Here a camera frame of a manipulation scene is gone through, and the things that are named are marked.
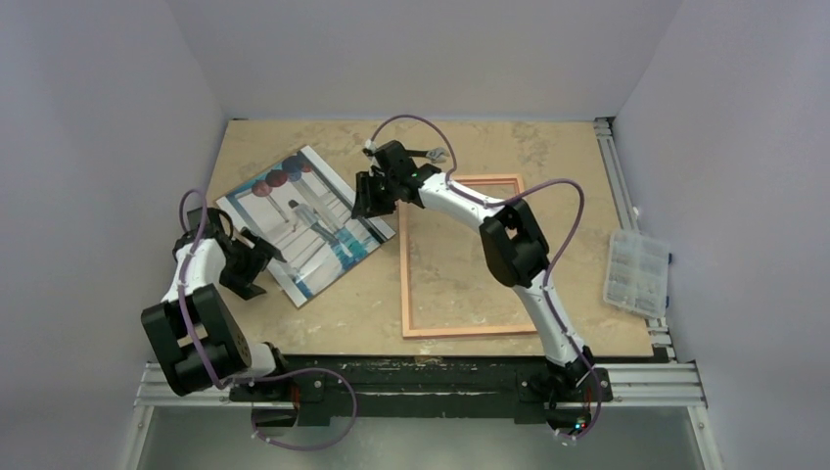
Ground pink picture frame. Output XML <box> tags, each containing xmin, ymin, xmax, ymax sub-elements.
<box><xmin>397</xmin><ymin>173</ymin><xmax>536</xmax><ymax>340</ymax></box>

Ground glossy printed photo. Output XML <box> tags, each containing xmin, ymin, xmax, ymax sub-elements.
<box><xmin>216</xmin><ymin>146</ymin><xmax>395</xmax><ymax>307</ymax></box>

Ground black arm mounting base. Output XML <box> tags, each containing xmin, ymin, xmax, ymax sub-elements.
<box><xmin>229</xmin><ymin>354</ymin><xmax>614</xmax><ymax>431</ymax></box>

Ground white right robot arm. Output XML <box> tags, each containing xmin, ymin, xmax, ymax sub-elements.
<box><xmin>352</xmin><ymin>140</ymin><xmax>611</xmax><ymax>403</ymax></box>

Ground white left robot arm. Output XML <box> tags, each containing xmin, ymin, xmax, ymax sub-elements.
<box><xmin>141</xmin><ymin>208</ymin><xmax>292</xmax><ymax>400</ymax></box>

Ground black adjustable wrench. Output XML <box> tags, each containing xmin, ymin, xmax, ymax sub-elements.
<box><xmin>406</xmin><ymin>147</ymin><xmax>449</xmax><ymax>164</ymax></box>

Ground clear plastic parts box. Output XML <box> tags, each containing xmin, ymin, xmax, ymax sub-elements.
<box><xmin>603</xmin><ymin>229</ymin><xmax>672</xmax><ymax>319</ymax></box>

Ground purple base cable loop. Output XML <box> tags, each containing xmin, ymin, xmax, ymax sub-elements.
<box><xmin>249</xmin><ymin>368</ymin><xmax>359</xmax><ymax>453</ymax></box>

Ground aluminium rail frame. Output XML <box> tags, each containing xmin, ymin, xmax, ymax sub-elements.
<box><xmin>118</xmin><ymin>118</ymin><xmax>723</xmax><ymax>469</ymax></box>

